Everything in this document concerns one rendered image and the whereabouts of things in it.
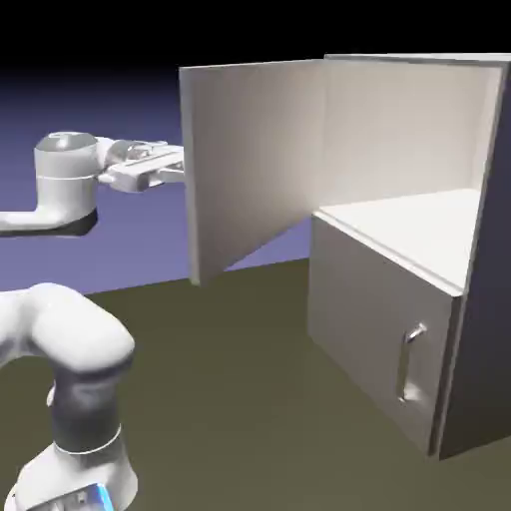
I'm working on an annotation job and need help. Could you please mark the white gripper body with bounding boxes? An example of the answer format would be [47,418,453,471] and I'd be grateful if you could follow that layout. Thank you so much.
[98,140,169,194]

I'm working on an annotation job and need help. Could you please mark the white hinged cabinet door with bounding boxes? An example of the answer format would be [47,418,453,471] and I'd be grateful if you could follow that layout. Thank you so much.
[178,58,332,287]

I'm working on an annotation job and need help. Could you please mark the white cabinet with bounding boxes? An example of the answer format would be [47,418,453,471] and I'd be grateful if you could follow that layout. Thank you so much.
[307,52,511,462]

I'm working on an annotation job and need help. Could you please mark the white door with handle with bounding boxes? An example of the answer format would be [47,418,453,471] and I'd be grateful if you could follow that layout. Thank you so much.
[307,213,466,458]

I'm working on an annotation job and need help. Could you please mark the silver curved door handle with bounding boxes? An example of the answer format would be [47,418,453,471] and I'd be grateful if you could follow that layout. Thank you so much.
[395,321,428,403]

